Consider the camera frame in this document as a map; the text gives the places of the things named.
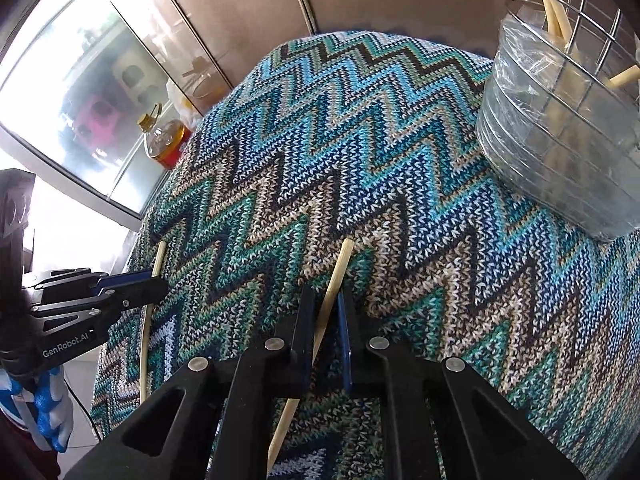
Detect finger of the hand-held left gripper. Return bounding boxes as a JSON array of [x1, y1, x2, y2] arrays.
[[34, 267, 154, 307], [42, 277, 170, 334]]

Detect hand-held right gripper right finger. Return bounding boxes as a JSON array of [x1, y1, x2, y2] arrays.
[[336, 291, 586, 480]]

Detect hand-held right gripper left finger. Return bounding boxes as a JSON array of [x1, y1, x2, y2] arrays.
[[67, 285, 318, 480]]

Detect metal wire utensil rack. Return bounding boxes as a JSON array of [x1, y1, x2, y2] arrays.
[[505, 0, 640, 151]]

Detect person's left forearm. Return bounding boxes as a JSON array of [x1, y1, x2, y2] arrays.
[[0, 400, 62, 480]]

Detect person's left hand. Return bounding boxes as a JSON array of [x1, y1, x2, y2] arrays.
[[0, 360, 76, 454]]

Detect cooking oil bottle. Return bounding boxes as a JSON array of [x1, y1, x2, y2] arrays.
[[137, 103, 193, 170]]

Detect blue zigzag knitted cloth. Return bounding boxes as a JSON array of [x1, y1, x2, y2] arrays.
[[90, 30, 640, 480]]

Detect glass sliding door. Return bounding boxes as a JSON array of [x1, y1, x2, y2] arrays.
[[0, 0, 236, 221]]

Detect clear plastic bottle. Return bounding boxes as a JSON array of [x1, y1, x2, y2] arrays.
[[475, 2, 640, 241]]

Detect black cable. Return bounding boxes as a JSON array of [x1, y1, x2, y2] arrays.
[[62, 385, 103, 443]]

